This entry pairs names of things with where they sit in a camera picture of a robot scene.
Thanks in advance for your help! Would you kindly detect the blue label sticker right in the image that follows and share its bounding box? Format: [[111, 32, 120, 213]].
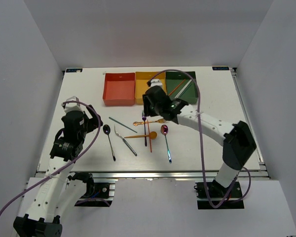
[[212, 66, 229, 71]]

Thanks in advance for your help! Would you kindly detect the yellow plastic spoon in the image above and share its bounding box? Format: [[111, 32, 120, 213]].
[[124, 131, 157, 140]]

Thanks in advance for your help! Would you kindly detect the silver fork teal handle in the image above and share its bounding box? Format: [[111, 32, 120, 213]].
[[114, 125, 138, 156]]

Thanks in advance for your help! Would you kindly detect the purple fork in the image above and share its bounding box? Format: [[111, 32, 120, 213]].
[[142, 116, 148, 147]]

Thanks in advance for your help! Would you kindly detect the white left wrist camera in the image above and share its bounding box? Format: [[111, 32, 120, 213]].
[[61, 96, 83, 114]]

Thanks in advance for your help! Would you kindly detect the yellow container box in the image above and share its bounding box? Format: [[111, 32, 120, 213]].
[[135, 72, 158, 105]]

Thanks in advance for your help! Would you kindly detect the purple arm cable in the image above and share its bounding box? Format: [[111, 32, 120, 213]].
[[148, 69, 252, 209], [0, 100, 101, 237]]

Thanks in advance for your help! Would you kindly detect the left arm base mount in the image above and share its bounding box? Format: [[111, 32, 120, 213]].
[[66, 172, 115, 207]]

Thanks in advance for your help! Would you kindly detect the blue label sticker left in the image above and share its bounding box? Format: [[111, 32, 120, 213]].
[[66, 69, 82, 73]]

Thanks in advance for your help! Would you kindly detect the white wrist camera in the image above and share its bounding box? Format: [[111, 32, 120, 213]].
[[61, 96, 83, 114], [147, 79, 163, 87]]

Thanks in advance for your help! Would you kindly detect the orange chopstick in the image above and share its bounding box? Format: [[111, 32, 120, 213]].
[[147, 120, 152, 153], [168, 79, 186, 96]]

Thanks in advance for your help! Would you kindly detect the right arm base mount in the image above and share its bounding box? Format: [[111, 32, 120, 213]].
[[194, 181, 245, 210]]

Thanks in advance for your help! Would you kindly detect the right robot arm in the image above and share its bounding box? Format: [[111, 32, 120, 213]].
[[143, 86, 257, 197]]

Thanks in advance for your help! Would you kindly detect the black spoon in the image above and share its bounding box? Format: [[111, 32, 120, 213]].
[[103, 124, 116, 162]]

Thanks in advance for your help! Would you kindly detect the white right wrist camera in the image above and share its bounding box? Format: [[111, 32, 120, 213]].
[[147, 79, 163, 87]]

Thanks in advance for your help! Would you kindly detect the gold fork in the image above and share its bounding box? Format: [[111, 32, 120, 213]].
[[133, 118, 168, 126]]

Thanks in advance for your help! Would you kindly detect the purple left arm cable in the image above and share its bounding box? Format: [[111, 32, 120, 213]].
[[0, 100, 101, 237]]

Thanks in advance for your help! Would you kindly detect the red container box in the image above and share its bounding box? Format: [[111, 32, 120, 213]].
[[103, 73, 135, 106]]

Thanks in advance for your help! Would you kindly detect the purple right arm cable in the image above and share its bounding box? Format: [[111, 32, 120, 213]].
[[148, 69, 252, 209]]

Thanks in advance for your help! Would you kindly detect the iridescent rainbow spoon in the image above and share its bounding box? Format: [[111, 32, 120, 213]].
[[161, 125, 172, 164]]

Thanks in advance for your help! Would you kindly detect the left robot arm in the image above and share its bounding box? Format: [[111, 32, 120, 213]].
[[13, 101, 103, 237]]

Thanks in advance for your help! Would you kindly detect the blue label sticker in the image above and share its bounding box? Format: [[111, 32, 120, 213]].
[[66, 69, 82, 73], [212, 66, 229, 71]]

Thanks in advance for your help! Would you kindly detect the green container box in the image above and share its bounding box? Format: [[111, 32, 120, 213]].
[[165, 72, 198, 104]]

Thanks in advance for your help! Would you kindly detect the aluminium table edge rail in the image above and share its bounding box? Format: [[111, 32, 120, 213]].
[[36, 170, 271, 180]]

